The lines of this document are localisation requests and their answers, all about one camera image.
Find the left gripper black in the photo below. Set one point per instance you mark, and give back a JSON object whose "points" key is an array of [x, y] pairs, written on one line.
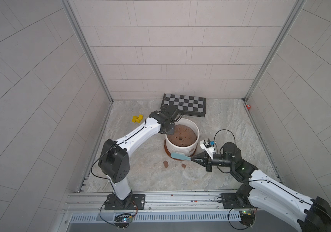
{"points": [[168, 130]]}

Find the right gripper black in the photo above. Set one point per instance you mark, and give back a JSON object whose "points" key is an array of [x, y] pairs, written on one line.
{"points": [[204, 158]]}

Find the white ceramic pot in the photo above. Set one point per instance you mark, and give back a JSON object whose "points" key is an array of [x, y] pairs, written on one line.
{"points": [[190, 124]]}

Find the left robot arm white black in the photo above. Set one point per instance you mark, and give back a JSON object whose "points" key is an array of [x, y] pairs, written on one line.
{"points": [[114, 160]]}

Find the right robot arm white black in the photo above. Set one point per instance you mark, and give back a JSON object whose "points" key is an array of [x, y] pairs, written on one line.
{"points": [[258, 190]]}

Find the brown mud in pot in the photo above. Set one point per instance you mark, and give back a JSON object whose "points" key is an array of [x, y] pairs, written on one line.
{"points": [[183, 136]]}

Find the terracotta saucer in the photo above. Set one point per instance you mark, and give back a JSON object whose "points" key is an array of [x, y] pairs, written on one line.
{"points": [[188, 151]]}

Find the black grey checkerboard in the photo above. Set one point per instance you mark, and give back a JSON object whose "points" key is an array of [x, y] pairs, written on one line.
{"points": [[187, 105]]}

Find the yellow plastic block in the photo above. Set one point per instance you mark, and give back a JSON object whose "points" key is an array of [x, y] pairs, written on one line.
{"points": [[137, 119]]}

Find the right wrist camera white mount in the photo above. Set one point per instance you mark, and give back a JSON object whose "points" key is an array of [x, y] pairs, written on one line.
{"points": [[208, 146]]}

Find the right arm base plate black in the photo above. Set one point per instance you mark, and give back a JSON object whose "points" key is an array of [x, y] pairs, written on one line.
{"points": [[232, 200]]}

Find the right circuit board with wires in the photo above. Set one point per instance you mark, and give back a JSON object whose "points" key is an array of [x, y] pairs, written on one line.
{"points": [[248, 218]]}

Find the circuit board with wires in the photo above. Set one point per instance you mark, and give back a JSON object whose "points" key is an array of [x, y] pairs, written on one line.
{"points": [[123, 220], [248, 218]]}

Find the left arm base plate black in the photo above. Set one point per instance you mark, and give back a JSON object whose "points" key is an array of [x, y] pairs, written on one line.
{"points": [[132, 202]]}

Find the left circuit board with wires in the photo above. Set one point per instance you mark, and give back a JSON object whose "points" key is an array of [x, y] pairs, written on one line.
{"points": [[123, 220]]}

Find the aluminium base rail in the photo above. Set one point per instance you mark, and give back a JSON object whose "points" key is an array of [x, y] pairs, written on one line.
{"points": [[156, 201]]}

